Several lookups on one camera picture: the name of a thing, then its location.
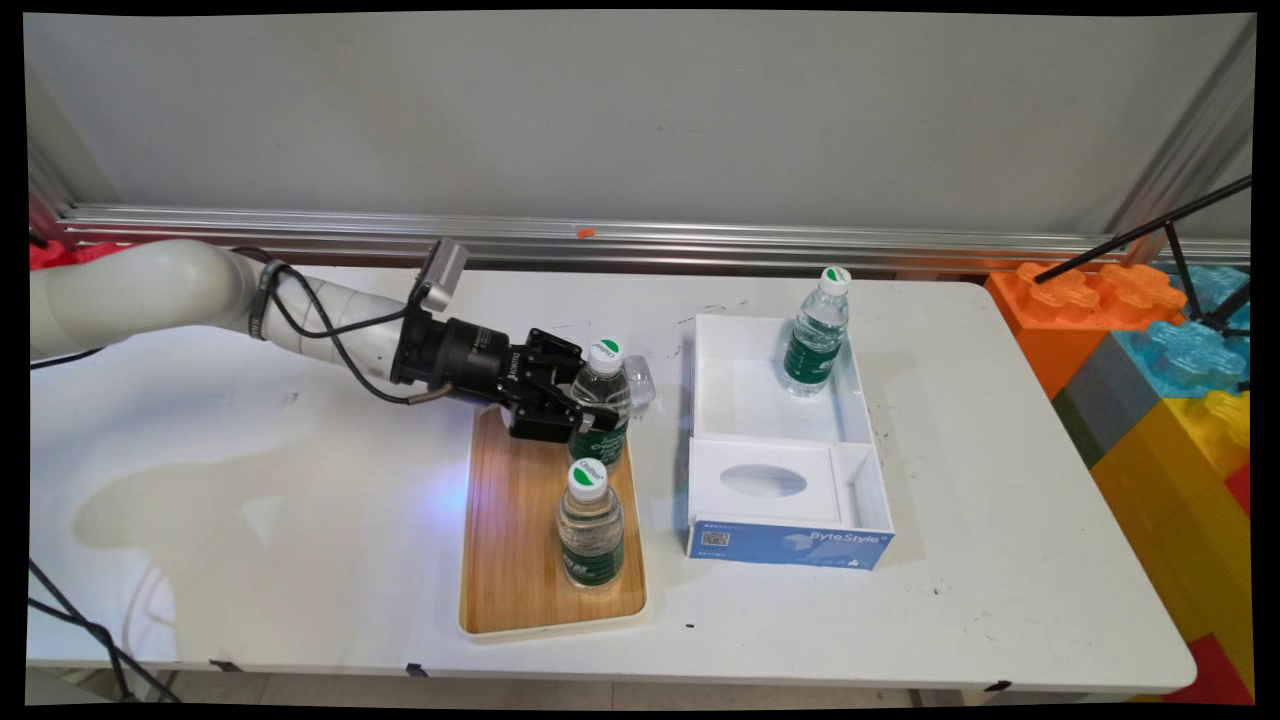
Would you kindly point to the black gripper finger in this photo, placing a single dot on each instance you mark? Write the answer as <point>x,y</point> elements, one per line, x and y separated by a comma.
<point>545,418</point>
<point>555,352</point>

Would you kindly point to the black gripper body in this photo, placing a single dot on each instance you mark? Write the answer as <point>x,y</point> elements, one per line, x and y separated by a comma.
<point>485,362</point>

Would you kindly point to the water bottle with block-print label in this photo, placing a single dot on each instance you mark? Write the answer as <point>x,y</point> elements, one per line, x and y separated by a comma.
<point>600,385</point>

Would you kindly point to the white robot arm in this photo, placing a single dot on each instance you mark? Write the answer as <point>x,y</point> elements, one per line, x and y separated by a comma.
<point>150,295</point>

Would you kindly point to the water bottle green label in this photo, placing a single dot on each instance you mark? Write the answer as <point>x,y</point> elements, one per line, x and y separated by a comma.
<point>590,530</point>

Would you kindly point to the wooden tray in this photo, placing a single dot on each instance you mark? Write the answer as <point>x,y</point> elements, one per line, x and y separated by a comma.
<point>510,540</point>

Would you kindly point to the white box with blue front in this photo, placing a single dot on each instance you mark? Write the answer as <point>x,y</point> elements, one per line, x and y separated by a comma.
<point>760,400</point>

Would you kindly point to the white insert with oval hole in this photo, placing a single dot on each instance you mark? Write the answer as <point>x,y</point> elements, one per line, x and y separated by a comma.
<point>800,465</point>

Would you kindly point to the water bottle with script label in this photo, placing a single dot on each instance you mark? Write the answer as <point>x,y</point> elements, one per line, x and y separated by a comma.
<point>815,345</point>

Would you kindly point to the small red object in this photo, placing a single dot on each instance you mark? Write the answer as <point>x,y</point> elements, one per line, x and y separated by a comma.
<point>60,253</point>

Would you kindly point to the orange foam block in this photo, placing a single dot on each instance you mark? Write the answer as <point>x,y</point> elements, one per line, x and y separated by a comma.
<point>1050,320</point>

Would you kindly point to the grey foam block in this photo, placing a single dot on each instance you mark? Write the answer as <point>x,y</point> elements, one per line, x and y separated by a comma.
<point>1105,400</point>

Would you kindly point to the yellow studded foam block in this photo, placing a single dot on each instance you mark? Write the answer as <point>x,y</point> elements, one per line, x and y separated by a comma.
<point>1180,450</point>

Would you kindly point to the light blue studded foam block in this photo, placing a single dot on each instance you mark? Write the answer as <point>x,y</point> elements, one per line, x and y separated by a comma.
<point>1190,350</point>

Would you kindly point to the yellow foam base block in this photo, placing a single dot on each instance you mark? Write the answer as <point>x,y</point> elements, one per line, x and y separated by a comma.
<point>1215,600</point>

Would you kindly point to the large red foam block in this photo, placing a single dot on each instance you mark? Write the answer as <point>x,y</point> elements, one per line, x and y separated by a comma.
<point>1240,490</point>

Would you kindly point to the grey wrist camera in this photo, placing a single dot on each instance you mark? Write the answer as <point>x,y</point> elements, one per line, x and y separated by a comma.
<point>438,275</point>

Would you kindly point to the aluminium wall rail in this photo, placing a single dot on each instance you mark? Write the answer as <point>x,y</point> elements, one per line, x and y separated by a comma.
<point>700,240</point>

